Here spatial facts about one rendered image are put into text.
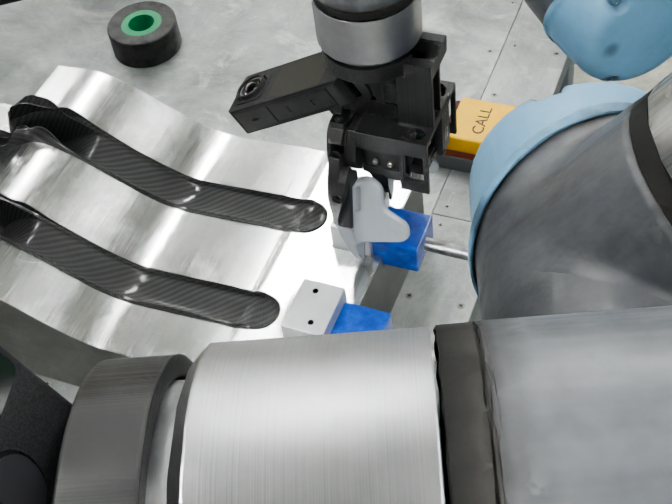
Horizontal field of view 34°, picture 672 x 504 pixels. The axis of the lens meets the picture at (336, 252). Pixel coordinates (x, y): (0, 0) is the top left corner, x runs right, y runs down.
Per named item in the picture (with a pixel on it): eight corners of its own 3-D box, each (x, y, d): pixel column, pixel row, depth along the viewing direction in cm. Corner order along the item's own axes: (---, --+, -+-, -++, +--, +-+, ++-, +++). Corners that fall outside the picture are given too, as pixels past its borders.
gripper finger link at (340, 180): (345, 238, 86) (346, 141, 81) (327, 234, 86) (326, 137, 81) (367, 208, 90) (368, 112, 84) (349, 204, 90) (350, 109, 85)
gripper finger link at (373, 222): (402, 290, 89) (406, 193, 83) (334, 273, 90) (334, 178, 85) (414, 268, 91) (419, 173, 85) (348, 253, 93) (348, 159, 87)
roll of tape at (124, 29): (108, 36, 130) (100, 12, 128) (173, 16, 131) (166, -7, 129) (122, 76, 125) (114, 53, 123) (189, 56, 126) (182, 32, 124)
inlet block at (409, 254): (496, 255, 95) (496, 214, 91) (479, 300, 92) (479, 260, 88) (355, 224, 99) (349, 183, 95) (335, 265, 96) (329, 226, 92)
